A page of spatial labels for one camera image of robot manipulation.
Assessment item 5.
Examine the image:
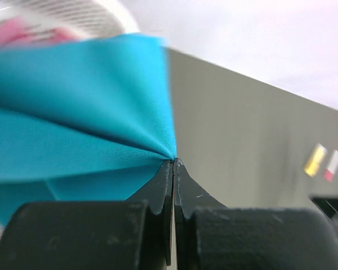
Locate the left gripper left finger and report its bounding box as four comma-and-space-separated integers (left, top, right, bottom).
0, 161, 174, 269

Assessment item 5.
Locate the pink t shirt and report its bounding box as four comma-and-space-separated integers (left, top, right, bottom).
0, 17, 79, 49

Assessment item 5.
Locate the teal t shirt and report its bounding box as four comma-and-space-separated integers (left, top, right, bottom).
0, 34, 176, 225

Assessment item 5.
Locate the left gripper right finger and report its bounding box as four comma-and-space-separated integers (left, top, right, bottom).
173, 159, 338, 269

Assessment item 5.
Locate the yellow highlighter marker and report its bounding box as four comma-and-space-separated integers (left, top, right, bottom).
304, 143, 327, 177

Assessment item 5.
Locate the white laundry basket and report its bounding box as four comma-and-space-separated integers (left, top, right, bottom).
0, 0, 140, 39

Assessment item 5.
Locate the pink white marker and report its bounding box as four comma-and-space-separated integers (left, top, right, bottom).
324, 150, 338, 182

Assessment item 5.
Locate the black board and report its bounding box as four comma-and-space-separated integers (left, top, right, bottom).
310, 196, 338, 221

